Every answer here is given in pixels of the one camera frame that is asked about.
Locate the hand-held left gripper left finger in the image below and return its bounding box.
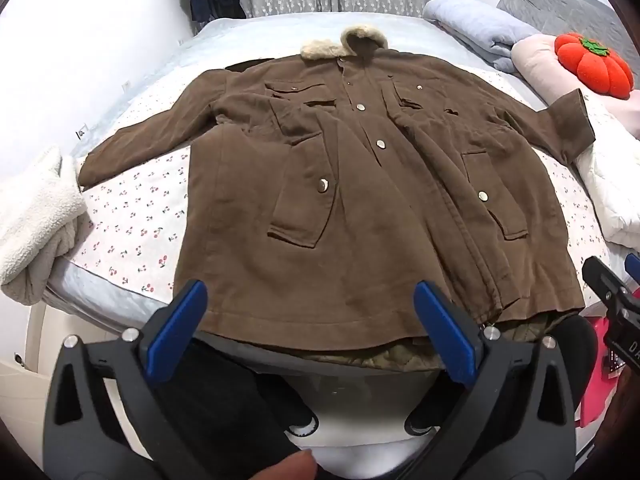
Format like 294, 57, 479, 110
42, 279, 216, 480

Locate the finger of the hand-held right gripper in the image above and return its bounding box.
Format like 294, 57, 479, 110
581, 256, 628, 308
625, 252, 640, 293

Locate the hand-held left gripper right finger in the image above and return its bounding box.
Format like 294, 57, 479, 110
414, 281, 584, 480

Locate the brown coat with fleece collar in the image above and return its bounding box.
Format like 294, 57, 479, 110
77, 27, 597, 372

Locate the person's left hand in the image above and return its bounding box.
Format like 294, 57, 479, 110
265, 449, 318, 480

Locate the pink floral cloth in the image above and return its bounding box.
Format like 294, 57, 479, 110
579, 309, 623, 428

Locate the white quilted duvet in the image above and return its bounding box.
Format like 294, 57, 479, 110
572, 91, 640, 248

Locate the black and white shoe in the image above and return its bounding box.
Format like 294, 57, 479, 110
404, 410, 436, 437
285, 412, 321, 438

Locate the cherry print white blanket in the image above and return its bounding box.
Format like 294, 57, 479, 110
65, 67, 616, 306

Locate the white fleece blanket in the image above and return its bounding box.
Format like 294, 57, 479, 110
0, 145, 91, 307

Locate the red pumpkin plush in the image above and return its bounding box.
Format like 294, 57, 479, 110
554, 32, 635, 101

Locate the pink pillow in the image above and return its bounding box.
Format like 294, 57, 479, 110
511, 35, 640, 138

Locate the grey quilted pillow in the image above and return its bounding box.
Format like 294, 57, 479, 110
496, 0, 628, 53

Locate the blue-grey quilt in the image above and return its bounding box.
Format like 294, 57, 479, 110
422, 0, 538, 73

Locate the bed with light blue sheet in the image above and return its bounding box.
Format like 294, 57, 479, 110
45, 10, 551, 341

